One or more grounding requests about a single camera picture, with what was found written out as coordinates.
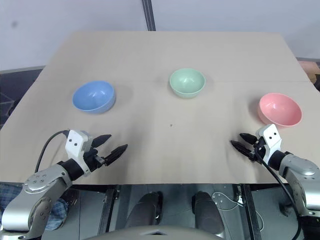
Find thin white cable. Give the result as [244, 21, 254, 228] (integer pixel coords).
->
[211, 191, 245, 210]

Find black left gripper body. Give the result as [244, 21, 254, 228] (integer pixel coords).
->
[83, 147, 109, 173]

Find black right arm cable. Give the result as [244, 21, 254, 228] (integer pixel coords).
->
[253, 146, 303, 240]

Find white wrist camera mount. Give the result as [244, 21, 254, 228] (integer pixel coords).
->
[255, 123, 284, 164]
[65, 129, 94, 176]

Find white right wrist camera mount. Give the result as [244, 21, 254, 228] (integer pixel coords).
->
[255, 123, 284, 164]

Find blue plaid cloth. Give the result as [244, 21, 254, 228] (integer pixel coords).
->
[0, 184, 70, 230]

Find silver robot torso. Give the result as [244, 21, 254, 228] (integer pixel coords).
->
[84, 224, 226, 240]

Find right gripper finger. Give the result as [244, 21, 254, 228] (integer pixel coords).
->
[239, 132, 257, 145]
[230, 140, 251, 157]

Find black table frame bar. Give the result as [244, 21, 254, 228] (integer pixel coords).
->
[98, 185, 122, 234]
[239, 184, 263, 240]

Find blue bowl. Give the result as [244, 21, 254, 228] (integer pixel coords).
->
[72, 80, 117, 115]

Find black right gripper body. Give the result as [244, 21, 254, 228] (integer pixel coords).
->
[249, 136, 267, 164]

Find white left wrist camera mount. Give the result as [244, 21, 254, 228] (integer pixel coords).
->
[65, 129, 94, 176]

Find pink red bowl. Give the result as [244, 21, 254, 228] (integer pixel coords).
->
[258, 92, 303, 129]

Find dark vertical post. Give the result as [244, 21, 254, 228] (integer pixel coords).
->
[141, 0, 157, 32]

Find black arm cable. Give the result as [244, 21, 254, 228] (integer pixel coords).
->
[34, 129, 70, 174]
[253, 146, 303, 240]

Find green bowl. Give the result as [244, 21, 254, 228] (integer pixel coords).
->
[169, 68, 207, 99]

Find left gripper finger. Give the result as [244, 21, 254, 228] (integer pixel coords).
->
[91, 134, 113, 149]
[103, 143, 129, 166]

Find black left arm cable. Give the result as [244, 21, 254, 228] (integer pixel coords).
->
[34, 129, 70, 174]

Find dark rounded shape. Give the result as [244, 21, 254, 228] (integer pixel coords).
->
[129, 190, 164, 229]
[191, 190, 225, 235]

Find brown cardboard box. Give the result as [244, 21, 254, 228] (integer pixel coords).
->
[297, 60, 320, 85]

